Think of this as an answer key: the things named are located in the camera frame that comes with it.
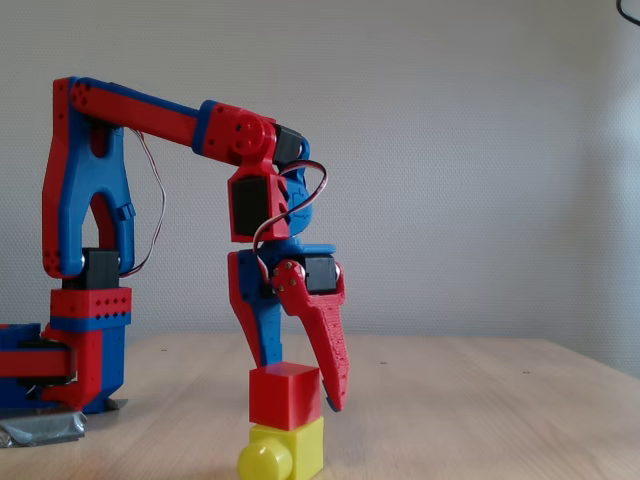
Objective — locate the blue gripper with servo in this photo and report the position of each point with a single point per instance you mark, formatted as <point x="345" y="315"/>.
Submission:
<point x="320" y="276"/>

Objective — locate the red cube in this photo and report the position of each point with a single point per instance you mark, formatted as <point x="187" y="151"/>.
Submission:
<point x="282" y="397"/>

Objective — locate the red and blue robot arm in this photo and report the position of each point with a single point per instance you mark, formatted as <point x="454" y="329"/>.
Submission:
<point x="150" y="115"/>

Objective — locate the yellow block with round knob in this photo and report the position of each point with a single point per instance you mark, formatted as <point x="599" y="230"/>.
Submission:
<point x="305" y="445"/>

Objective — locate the grey duct tape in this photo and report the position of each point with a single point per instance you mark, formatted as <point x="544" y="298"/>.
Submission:
<point x="40" y="427"/>

